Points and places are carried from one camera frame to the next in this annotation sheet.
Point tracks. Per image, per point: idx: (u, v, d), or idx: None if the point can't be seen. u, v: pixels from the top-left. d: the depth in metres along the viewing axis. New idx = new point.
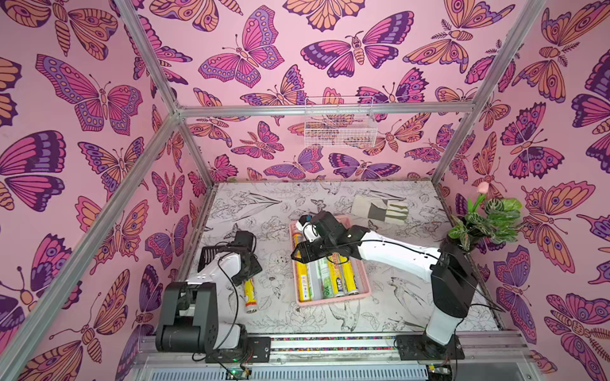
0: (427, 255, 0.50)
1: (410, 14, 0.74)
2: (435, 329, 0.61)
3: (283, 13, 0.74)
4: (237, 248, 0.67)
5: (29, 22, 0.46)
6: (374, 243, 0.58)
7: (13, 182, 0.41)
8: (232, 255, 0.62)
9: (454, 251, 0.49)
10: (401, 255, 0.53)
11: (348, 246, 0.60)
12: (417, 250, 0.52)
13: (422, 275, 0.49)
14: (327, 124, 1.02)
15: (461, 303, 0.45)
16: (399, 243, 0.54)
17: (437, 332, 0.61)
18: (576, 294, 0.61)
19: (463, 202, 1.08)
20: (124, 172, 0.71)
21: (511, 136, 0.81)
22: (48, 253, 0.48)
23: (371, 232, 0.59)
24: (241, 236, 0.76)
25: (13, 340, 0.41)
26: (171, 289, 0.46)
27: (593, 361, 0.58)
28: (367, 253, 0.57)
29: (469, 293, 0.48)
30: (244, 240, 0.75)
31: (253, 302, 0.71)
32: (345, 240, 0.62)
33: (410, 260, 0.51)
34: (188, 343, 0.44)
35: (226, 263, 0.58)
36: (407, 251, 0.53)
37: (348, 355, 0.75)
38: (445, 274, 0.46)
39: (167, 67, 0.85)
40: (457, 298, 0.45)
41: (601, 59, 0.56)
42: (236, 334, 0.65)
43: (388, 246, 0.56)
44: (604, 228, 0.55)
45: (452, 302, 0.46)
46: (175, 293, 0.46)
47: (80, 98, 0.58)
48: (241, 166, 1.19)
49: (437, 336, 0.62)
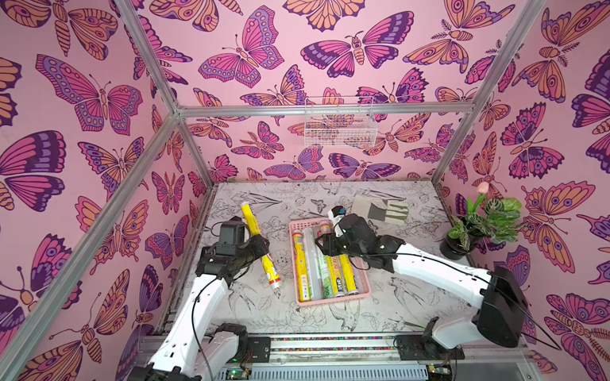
0: (475, 276, 0.46)
1: (410, 14, 0.74)
2: (445, 335, 0.60)
3: (283, 13, 0.74)
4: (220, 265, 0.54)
5: (29, 22, 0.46)
6: (412, 259, 0.53)
7: (13, 181, 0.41)
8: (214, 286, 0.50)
9: (507, 274, 0.45)
10: (445, 274, 0.48)
11: (380, 259, 0.56)
12: (462, 271, 0.48)
13: (474, 302, 0.45)
14: (327, 124, 1.02)
15: (512, 332, 0.41)
16: (438, 260, 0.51)
17: (445, 338, 0.61)
18: (576, 294, 0.61)
19: (463, 202, 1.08)
20: (124, 172, 0.71)
21: (511, 136, 0.81)
22: (48, 253, 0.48)
23: (408, 245, 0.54)
24: (224, 233, 0.59)
25: (13, 340, 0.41)
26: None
27: (593, 361, 0.58)
28: (403, 268, 0.53)
29: (520, 321, 0.44)
30: (230, 242, 0.60)
31: (277, 279, 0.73)
32: (379, 251, 0.58)
33: (454, 281, 0.47)
34: None
35: (203, 308, 0.47)
36: (450, 271, 0.49)
37: (348, 355, 0.75)
38: (497, 299, 0.42)
39: (167, 67, 0.85)
40: (510, 329, 0.41)
41: (601, 59, 0.56)
42: (235, 345, 0.64)
43: (428, 263, 0.51)
44: (604, 228, 0.55)
45: (500, 331, 0.43)
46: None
47: (80, 99, 0.58)
48: (241, 166, 1.19)
49: (441, 339, 0.62)
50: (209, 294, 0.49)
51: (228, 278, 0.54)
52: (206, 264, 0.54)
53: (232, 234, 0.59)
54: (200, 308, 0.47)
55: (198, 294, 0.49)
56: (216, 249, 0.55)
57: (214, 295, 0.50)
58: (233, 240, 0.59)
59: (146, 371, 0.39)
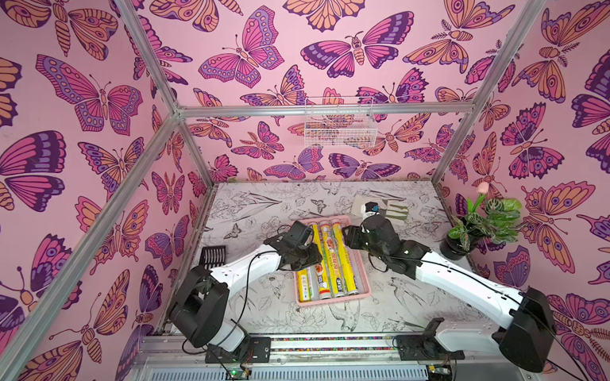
0: (505, 295, 0.44)
1: (410, 14, 0.74)
2: (452, 340, 0.60)
3: (283, 13, 0.74)
4: (282, 248, 0.62)
5: (29, 23, 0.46)
6: (438, 268, 0.52)
7: (13, 182, 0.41)
8: (272, 255, 0.59)
9: (539, 297, 0.43)
10: (473, 290, 0.47)
11: (403, 263, 0.55)
12: (492, 289, 0.46)
13: (502, 322, 0.44)
14: (327, 124, 1.02)
15: (539, 358, 0.40)
16: (467, 275, 0.49)
17: (450, 342, 0.61)
18: (576, 294, 0.61)
19: (463, 202, 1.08)
20: (124, 172, 0.71)
21: (511, 136, 0.81)
22: (48, 254, 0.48)
23: (434, 255, 0.54)
24: (294, 228, 0.69)
25: (13, 339, 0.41)
26: (194, 273, 0.47)
27: (593, 361, 0.58)
28: (426, 275, 0.52)
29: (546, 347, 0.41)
30: (295, 238, 0.69)
31: (328, 291, 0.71)
32: (402, 255, 0.56)
33: (483, 297, 0.45)
34: (186, 329, 0.45)
35: (259, 263, 0.55)
36: (480, 287, 0.47)
37: (348, 355, 0.75)
38: (528, 324, 0.40)
39: (167, 67, 0.85)
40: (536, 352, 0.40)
41: (601, 59, 0.56)
42: (237, 341, 0.65)
43: (453, 275, 0.50)
44: (604, 228, 0.55)
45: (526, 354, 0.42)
46: (194, 278, 0.46)
47: (80, 99, 0.58)
48: (241, 166, 1.19)
49: (444, 341, 0.62)
50: (267, 257, 0.58)
51: (281, 260, 0.63)
52: (273, 240, 0.64)
53: (299, 232, 0.68)
54: (256, 262, 0.55)
55: (260, 253, 0.58)
56: (283, 236, 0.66)
57: (270, 261, 0.59)
58: (298, 237, 0.68)
59: (203, 275, 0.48)
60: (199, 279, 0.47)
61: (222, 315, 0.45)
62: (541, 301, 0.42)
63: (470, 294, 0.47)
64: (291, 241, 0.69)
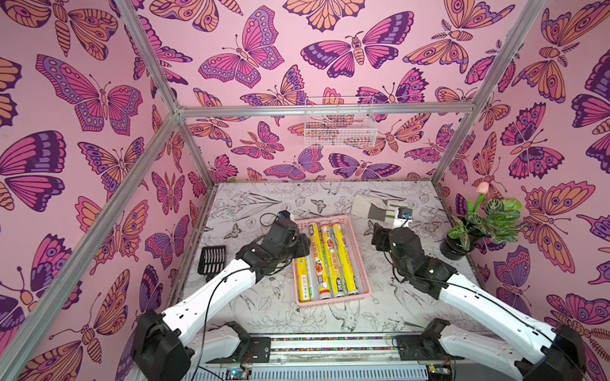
0: (537, 330, 0.43)
1: (410, 14, 0.74)
2: (457, 349, 0.60)
3: (283, 13, 0.74)
4: (257, 259, 0.55)
5: (29, 22, 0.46)
6: (465, 293, 0.50)
7: (13, 182, 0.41)
8: (243, 274, 0.51)
9: (573, 335, 0.41)
10: (501, 320, 0.45)
11: (427, 282, 0.54)
12: (523, 321, 0.44)
13: (531, 358, 0.43)
14: (326, 124, 1.02)
15: None
16: (495, 302, 0.48)
17: (453, 347, 0.61)
18: (576, 294, 0.61)
19: (463, 202, 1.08)
20: (125, 172, 0.71)
21: (511, 136, 0.81)
22: (48, 253, 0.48)
23: (461, 279, 0.53)
24: (273, 230, 0.59)
25: (13, 339, 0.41)
26: (146, 318, 0.42)
27: (593, 361, 0.58)
28: (451, 298, 0.51)
29: None
30: (276, 241, 0.59)
31: (328, 290, 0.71)
32: (426, 275, 0.55)
33: (512, 329, 0.44)
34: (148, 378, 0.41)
35: (225, 291, 0.48)
36: (510, 317, 0.45)
37: (348, 355, 0.75)
38: (560, 363, 0.39)
39: (167, 67, 0.85)
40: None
41: (601, 59, 0.56)
42: (233, 347, 0.65)
43: (481, 302, 0.48)
44: (604, 229, 0.55)
45: None
46: (146, 324, 0.41)
47: (80, 99, 0.58)
48: (241, 166, 1.19)
49: (449, 346, 0.62)
50: (236, 279, 0.50)
51: (259, 273, 0.55)
52: (247, 252, 0.56)
53: (279, 234, 0.58)
54: (222, 289, 0.48)
55: (228, 276, 0.50)
56: (261, 243, 0.61)
57: (240, 283, 0.51)
58: (278, 240, 0.59)
59: (157, 318, 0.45)
60: (153, 322, 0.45)
61: (183, 360, 0.44)
62: (575, 340, 0.41)
63: (499, 323, 0.46)
64: (270, 248, 0.60)
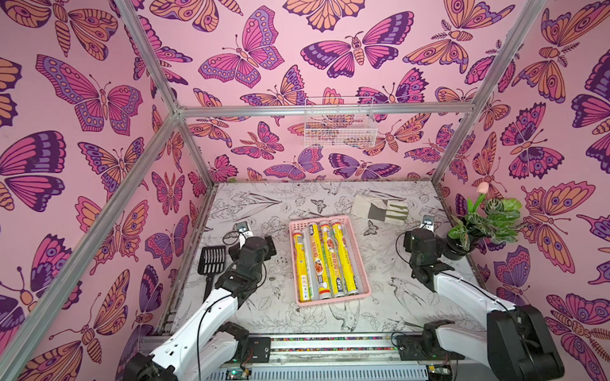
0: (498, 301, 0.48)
1: (410, 14, 0.74)
2: (449, 340, 0.61)
3: (283, 13, 0.74)
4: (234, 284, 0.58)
5: (29, 23, 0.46)
6: (449, 278, 0.59)
7: (13, 181, 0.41)
8: (225, 302, 0.54)
9: (537, 315, 0.43)
10: (470, 293, 0.53)
11: (426, 275, 0.65)
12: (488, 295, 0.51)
13: None
14: (327, 124, 1.02)
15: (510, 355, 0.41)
16: (472, 286, 0.55)
17: (447, 338, 0.62)
18: (576, 294, 0.61)
19: (463, 202, 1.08)
20: (124, 172, 0.71)
21: (511, 136, 0.81)
22: (48, 253, 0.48)
23: (453, 272, 0.62)
24: (243, 255, 0.61)
25: (13, 339, 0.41)
26: (135, 362, 0.41)
27: (593, 361, 0.58)
28: (441, 284, 0.60)
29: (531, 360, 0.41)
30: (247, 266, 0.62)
31: (328, 291, 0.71)
32: (428, 269, 0.65)
33: (478, 301, 0.50)
34: None
35: (210, 319, 0.50)
36: (478, 293, 0.52)
37: (348, 355, 0.75)
38: (504, 321, 0.43)
39: (167, 67, 0.85)
40: (509, 353, 0.41)
41: (601, 59, 0.56)
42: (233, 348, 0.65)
43: (460, 284, 0.56)
44: (604, 229, 0.55)
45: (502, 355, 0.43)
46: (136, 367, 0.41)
47: (80, 99, 0.58)
48: (241, 166, 1.19)
49: (442, 336, 0.63)
50: (220, 308, 0.52)
51: (241, 298, 0.58)
52: (226, 280, 0.58)
53: (250, 258, 0.61)
54: (208, 317, 0.50)
55: (211, 305, 0.52)
56: (237, 270, 0.64)
57: (225, 310, 0.54)
58: (249, 264, 0.62)
59: (147, 361, 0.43)
60: (143, 366, 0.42)
61: None
62: (534, 317, 0.43)
63: (469, 298, 0.52)
64: (246, 271, 0.63)
